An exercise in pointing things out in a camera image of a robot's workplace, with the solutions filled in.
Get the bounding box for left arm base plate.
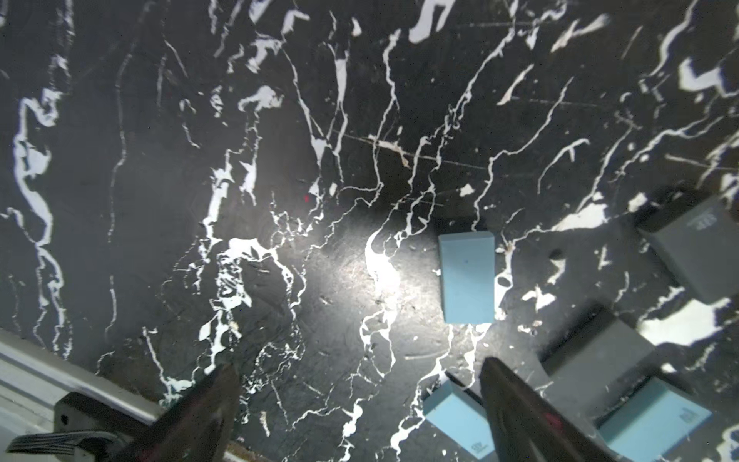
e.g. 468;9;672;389
5;391;163;462

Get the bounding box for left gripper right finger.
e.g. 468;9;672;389
479;357;615;461

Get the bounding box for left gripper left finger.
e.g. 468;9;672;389
113;365;240;462

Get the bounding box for blue grey eraser upright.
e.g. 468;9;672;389
543;308;655;419

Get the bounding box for light blue eraser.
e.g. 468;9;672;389
439;231;496;325
423;380;496;460
599;377;712;462

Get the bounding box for dark grey eraser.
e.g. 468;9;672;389
637;191;738;304

